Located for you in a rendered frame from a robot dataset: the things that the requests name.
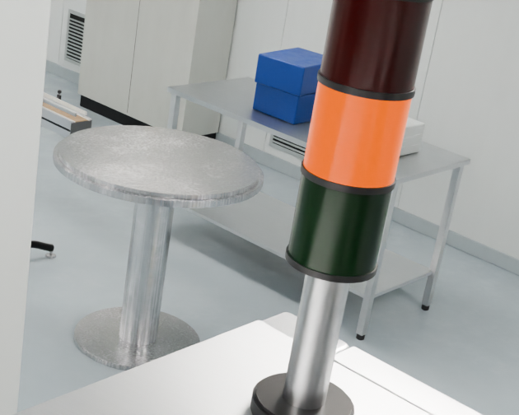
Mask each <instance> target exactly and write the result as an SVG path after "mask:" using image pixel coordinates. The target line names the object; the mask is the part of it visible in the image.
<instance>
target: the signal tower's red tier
mask: <svg viewBox="0 0 519 415"><path fill-rule="evenodd" d="M432 4H433V1H431V2H405V1H398V0H333V2H332V7H331V11H330V19H329V24H328V30H327V34H326V39H325V47H324V52H323V57H322V61H321V66H320V74H321V75H322V76H324V77H326V78H327V79H329V80H331V81H333V82H337V83H338V84H342V85H345V86H350V87H353V88H357V89H360V90H364V91H374V92H381V93H395V94H396V93H407V92H411V91H412V90H413V89H414V86H415V82H416V77H417V74H418V66H419V63H420V59H421V54H422V51H423V43H424V40H425V35H426V31H427V28H428V20H429V17H430V12H431V8H432Z"/></svg>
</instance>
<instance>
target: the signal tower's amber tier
mask: <svg viewBox="0 0 519 415"><path fill-rule="evenodd" d="M411 100H412V99H410V100H402V101H388V100H373V99H367V98H362V97H358V96H351V95H348V94H345V93H342V92H339V91H335V90H333V89H330V88H329V87H327V86H324V85H322V84H321V83H320V82H318V84H317V89H316V98H315V102H314V107H313V111H312V116H311V125H310V130H309V134H308V139H307V144H306V152H305V157H304V161H303V165H304V166H305V168H306V169H307V170H308V171H310V172H311V173H312V174H313V175H316V176H318V177H320V178H322V179H324V180H328V181H331V182H334V183H337V184H343V185H347V186H353V187H360V188H380V187H385V186H388V185H390V184H393V182H394V181H395V174H396V170H397V165H398V162H399V158H400V151H401V147H402V142H403V139H404V131H405V128H406V124H407V120H408V116H409V109H410V105H411Z"/></svg>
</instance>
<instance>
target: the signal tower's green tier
mask: <svg viewBox="0 0 519 415"><path fill-rule="evenodd" d="M391 193H392V191H391V192H389V193H387V194H379V195H361V194H348V193H344V192H339V191H336V190H333V189H328V188H326V187H323V186H320V185H318V184H316V183H314V182H312V181H310V180H309V179H307V178H306V177H305V176H304V175H303V174H302V175H301V180H300V184H299V190H298V194H297V202H296V207H295V212H294V217H293V222H292V230H291V235H290V240H289V244H288V253H289V254H290V256H291V257H292V258H293V259H294V260H295V261H297V262H298V263H299V264H301V265H303V266H305V267H307V268H310V269H312V270H315V271H317V272H321V273H327V274H331V275H336V276H345V277H352V276H361V275H364V274H368V273H370V272H372V271H373V270H374V269H375V267H376V262H377V258H378V254H379V250H380V246H381V239H382V235H383V231H384V227H385V223H386V216H387V212H388V208H389V204H390V197H391Z"/></svg>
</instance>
